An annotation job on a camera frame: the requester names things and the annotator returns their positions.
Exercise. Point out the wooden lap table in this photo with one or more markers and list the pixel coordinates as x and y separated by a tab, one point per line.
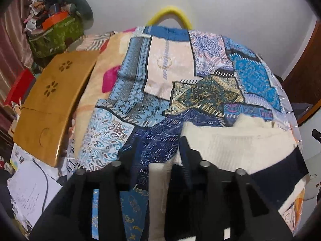
50	105

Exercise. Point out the green patterned storage bag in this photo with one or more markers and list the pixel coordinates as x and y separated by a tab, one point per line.
57	37

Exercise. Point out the navy and cream striped sweater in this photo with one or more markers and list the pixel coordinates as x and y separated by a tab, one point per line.
238	143

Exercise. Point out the blue patchwork quilt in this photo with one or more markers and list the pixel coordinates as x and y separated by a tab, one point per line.
175	80

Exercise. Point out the grey checked bed sheet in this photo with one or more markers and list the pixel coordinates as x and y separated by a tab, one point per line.
286	98

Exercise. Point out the yellow foam tube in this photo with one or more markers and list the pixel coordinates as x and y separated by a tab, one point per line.
170	11

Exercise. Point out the grey plush toy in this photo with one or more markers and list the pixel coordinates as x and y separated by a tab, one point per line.
80	5

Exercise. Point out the pink striped curtain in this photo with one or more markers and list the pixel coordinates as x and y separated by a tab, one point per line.
12	42

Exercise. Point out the white paper sheets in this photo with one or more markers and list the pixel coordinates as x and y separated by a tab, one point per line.
27	190

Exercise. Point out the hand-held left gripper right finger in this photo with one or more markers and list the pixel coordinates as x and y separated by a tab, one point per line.
185	160

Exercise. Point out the pile of mixed clutter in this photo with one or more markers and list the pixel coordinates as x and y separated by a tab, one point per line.
37	7

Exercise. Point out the orange box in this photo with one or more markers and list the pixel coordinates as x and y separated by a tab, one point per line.
54	20

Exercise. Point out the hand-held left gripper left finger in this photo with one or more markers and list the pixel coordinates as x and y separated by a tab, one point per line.
129	170

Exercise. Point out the wooden door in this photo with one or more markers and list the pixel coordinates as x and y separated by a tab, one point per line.
306	75

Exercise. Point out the peach floral blanket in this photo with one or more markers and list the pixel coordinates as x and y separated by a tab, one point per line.
100	67

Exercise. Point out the red box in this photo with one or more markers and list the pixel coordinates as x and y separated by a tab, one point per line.
20	87

